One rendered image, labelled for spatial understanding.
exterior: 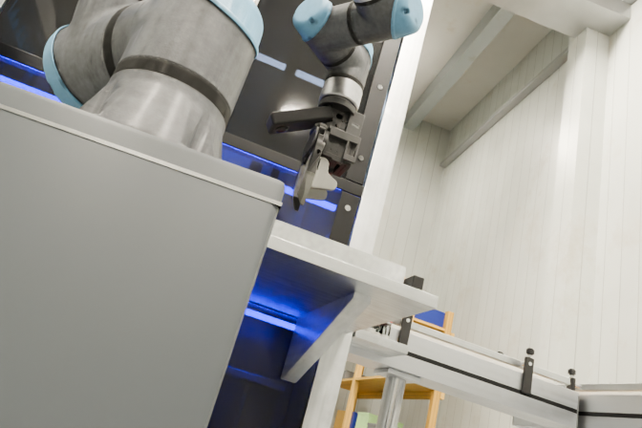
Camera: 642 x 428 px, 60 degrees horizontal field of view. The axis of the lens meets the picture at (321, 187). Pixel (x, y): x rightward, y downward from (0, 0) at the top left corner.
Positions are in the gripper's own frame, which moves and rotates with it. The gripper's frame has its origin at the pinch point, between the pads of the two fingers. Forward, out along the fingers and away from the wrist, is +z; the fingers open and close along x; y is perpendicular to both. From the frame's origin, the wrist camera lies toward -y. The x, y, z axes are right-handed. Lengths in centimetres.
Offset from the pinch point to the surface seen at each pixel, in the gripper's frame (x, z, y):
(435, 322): 451, -120, 259
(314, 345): 14.0, 19.6, 13.5
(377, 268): -6.1, 8.8, 14.6
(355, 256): -6.0, 8.2, 10.6
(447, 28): 487, -547, 216
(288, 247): -8.6, 11.5, -0.5
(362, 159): 30.9, -29.8, 17.8
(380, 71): 31, -57, 16
